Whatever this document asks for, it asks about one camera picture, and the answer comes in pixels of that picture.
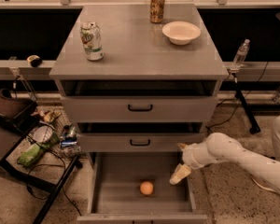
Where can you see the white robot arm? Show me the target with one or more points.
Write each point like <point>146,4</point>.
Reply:
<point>218,148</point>

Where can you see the black side table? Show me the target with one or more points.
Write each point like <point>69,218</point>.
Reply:
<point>16,122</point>

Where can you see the orange fruit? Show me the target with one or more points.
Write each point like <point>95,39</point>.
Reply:
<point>146,188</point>

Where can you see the white ceramic bowl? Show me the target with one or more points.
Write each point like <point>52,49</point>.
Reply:
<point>180,32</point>

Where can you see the black tripod stand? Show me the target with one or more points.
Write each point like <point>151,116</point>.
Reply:
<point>239,95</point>

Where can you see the black power adapter with cable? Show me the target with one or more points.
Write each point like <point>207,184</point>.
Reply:
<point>209,128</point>

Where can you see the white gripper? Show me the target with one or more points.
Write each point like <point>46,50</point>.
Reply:
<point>189,156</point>

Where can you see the grey top drawer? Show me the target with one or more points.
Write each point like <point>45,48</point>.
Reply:
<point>135,101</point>

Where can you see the small black round device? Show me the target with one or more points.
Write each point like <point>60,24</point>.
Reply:
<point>34,61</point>

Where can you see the brown patterned drink can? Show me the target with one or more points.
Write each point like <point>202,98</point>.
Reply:
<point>156,10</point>

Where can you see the green white soda can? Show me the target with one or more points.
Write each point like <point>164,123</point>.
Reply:
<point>91,39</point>

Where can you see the wire basket of snacks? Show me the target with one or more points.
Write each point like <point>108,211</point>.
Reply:
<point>53,134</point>

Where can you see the grey open bottom drawer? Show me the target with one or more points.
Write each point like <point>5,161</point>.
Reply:
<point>115,197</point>

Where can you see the clear plastic water bottle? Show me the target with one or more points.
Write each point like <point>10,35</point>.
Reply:
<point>241,54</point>

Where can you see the green chip bag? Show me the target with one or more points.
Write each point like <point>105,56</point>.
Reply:
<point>31,155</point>

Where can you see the grey drawer cabinet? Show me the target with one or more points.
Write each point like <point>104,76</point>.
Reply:
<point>136,49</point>

